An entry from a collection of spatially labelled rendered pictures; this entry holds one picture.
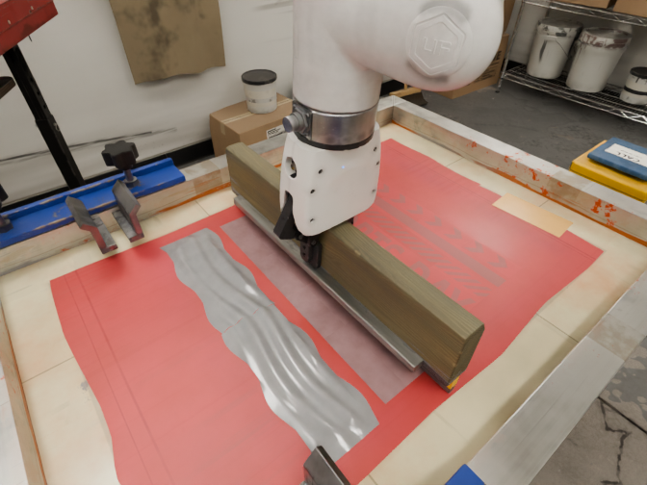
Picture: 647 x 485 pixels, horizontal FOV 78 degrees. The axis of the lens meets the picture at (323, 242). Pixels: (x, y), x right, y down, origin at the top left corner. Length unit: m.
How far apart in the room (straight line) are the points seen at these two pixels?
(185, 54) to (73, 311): 2.02
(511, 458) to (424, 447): 0.07
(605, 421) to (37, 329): 1.61
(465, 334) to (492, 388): 0.11
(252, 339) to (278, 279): 0.10
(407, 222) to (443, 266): 0.10
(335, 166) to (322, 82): 0.08
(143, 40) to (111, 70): 0.23
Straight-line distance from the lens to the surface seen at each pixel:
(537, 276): 0.58
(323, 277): 0.46
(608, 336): 0.50
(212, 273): 0.52
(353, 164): 0.38
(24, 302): 0.60
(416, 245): 0.57
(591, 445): 1.66
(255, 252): 0.55
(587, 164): 0.87
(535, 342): 0.51
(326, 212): 0.39
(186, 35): 2.43
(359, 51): 0.31
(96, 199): 0.64
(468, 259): 0.57
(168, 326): 0.50
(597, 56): 3.61
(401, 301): 0.38
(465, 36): 0.28
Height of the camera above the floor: 1.33
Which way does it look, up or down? 42 degrees down
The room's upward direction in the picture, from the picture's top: straight up
